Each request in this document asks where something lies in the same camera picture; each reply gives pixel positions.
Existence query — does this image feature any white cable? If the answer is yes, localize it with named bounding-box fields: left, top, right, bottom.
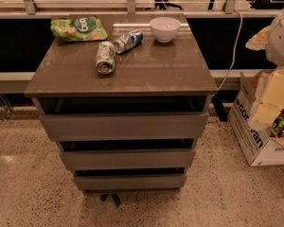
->
left=216, top=9, right=244, bottom=92

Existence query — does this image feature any white bowl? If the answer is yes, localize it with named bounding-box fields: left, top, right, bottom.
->
left=150, top=17, right=181, bottom=43

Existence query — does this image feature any green crushed soda can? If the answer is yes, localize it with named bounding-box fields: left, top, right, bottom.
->
left=96, top=42, right=115, bottom=75

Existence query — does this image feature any grey top drawer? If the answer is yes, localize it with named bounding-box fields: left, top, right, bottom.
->
left=40, top=113, right=208, bottom=142

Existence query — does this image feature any grey drawer cabinet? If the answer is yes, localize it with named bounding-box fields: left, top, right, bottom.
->
left=24, top=12, right=219, bottom=194

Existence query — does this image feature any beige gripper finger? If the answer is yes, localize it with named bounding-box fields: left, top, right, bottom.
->
left=245, top=26, right=271, bottom=51

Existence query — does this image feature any green can in box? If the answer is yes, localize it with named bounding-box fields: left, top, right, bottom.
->
left=271, top=116, right=284, bottom=137

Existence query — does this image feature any cardboard box with print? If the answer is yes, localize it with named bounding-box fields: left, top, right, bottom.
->
left=228, top=71, right=284, bottom=166

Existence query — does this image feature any blue silver crushed can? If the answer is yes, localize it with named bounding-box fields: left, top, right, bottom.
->
left=113, top=29, right=144, bottom=54

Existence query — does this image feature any grey drawer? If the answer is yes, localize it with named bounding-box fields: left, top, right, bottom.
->
left=60, top=149, right=194, bottom=170
left=74, top=174, right=186, bottom=192
left=40, top=113, right=208, bottom=142

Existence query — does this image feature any grey bottom drawer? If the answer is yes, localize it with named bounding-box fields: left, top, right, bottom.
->
left=74, top=174, right=186, bottom=192

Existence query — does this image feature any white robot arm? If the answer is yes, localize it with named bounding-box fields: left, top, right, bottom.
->
left=245, top=8, right=284, bottom=66

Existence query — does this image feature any grey middle drawer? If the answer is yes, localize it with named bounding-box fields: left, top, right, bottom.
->
left=60, top=149, right=194, bottom=170

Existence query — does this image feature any metal railing frame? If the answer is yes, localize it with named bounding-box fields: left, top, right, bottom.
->
left=0, top=0, right=284, bottom=19

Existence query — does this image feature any green snack bag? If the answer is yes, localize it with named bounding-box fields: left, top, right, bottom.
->
left=50, top=16, right=108, bottom=42

